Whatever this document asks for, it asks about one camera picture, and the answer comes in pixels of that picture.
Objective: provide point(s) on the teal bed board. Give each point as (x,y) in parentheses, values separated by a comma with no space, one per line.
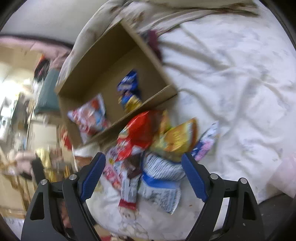
(48,90)

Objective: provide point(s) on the brown snack packet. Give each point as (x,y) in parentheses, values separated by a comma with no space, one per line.
(131,171)

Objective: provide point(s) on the brown cardboard box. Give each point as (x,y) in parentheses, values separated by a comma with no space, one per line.
(111,55)

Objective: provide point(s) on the yellow snack packet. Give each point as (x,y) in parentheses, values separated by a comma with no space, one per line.
(175,139)

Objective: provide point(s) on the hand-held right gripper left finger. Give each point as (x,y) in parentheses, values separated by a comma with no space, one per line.
(92,176)

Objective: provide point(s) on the white blue snack packet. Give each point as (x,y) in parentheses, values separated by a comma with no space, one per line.
(159,185)

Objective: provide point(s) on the pink white snack packet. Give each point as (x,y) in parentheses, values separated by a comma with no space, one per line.
(207,139)

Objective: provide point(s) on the red candy packet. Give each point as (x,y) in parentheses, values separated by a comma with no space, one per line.
(138,132)

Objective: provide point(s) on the white red cartoon snack packet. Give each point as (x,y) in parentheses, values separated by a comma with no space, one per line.
(90,113)

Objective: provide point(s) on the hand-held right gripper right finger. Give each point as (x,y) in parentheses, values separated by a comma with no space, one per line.
(194,178)

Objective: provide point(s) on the checked printed duvet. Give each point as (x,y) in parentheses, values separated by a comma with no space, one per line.
(161,14)

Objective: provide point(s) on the pink cloth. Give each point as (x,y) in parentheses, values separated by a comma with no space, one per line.
(34,45)

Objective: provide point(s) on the red shopping bag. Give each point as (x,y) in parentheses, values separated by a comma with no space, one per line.
(66,140)

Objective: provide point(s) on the dark red cloth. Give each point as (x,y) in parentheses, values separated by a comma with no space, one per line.
(155,41)

